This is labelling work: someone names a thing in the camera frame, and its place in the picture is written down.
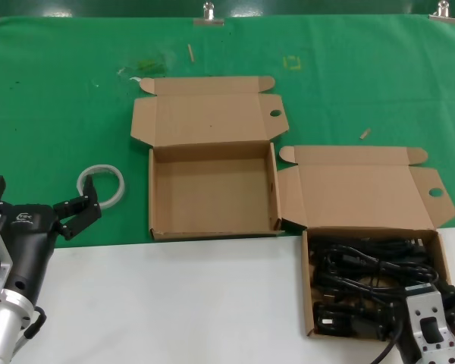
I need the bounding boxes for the green table cloth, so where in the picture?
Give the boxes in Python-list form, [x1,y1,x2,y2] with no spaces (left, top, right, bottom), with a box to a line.
[0,14,455,251]

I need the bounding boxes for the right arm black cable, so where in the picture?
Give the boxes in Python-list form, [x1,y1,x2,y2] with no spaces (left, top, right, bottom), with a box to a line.
[369,328,405,364]

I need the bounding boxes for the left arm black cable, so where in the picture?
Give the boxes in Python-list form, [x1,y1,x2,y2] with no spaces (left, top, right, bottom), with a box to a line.
[22,305,47,340]

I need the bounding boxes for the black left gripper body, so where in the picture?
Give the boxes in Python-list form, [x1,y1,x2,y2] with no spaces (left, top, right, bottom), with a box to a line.
[0,204,58,305]

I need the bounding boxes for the clear tape roll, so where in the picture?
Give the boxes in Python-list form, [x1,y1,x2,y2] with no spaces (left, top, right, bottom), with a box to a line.
[77,164,127,209]

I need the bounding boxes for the open cardboard mailer box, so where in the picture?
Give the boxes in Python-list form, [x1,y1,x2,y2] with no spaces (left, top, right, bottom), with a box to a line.
[130,75,290,242]
[277,145,455,339]

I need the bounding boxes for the silver binder clip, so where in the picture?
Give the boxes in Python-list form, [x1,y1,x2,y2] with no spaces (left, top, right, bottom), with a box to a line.
[428,1,455,24]
[193,2,225,27]

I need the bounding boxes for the clear plastic wrapper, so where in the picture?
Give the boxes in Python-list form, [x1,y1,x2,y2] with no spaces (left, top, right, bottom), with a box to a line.
[117,51,175,77]

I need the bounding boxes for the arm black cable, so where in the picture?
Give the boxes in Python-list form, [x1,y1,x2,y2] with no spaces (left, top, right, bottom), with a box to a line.
[22,305,47,340]
[369,328,405,364]

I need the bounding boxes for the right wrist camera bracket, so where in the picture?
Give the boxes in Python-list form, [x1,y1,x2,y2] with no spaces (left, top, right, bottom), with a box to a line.
[404,282,455,364]

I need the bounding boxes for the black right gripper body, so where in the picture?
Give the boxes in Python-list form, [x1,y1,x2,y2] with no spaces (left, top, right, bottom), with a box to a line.
[396,328,424,364]

